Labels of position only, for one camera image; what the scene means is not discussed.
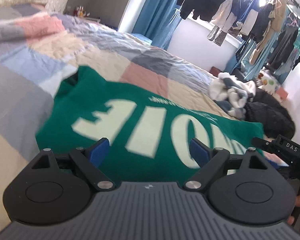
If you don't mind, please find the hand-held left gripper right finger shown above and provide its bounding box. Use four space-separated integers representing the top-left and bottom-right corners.
185 137 270 190

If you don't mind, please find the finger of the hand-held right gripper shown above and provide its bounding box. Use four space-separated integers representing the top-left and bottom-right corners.
251 136 280 155

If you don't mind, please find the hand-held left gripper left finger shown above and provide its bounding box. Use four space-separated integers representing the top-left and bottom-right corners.
30 137 116 191

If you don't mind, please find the green sweater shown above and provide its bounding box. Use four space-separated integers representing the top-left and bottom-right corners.
35 66 265 183

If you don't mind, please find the white and grey clothes pile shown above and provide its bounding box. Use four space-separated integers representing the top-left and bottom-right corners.
209 72 256 118

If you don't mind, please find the black puffer jacket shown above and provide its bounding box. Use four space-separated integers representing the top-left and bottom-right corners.
244 89 296 139

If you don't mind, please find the pink box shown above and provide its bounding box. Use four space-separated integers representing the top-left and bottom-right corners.
274 87 289 101

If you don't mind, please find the dotted white cushion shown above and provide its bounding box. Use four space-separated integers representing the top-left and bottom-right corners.
258 69 280 93

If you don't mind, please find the red brown box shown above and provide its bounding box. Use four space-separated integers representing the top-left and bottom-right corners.
211 66 226 77

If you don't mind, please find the blue curtain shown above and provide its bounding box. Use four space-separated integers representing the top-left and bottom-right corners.
225 39 270 78
132 0 183 51

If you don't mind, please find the dark grey hanging garment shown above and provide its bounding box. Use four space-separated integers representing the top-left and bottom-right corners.
267 26 300 69

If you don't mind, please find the bed with patchwork quilt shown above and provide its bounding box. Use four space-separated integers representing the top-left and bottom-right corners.
0 3 290 230

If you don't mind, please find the beige hanging garment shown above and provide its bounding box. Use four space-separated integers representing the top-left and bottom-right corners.
248 0 286 64

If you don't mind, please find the black white striped sock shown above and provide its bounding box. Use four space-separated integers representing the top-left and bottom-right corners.
207 25 221 42
215 30 227 47

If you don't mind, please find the navy hanging garment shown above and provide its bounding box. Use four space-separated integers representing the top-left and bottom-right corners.
254 3 275 43

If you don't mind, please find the folded blue cloth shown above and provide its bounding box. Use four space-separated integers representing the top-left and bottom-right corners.
132 32 153 45

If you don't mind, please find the blue white hanging shirt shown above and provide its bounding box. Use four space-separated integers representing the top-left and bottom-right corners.
230 0 259 37

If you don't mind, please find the cream hanging garment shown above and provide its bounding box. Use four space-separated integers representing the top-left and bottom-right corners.
212 0 234 31

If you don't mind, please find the pink cloth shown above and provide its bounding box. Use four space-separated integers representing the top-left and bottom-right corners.
16 12 64 38

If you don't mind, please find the group of small bottles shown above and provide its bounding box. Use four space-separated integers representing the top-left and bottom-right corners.
74 5 91 17

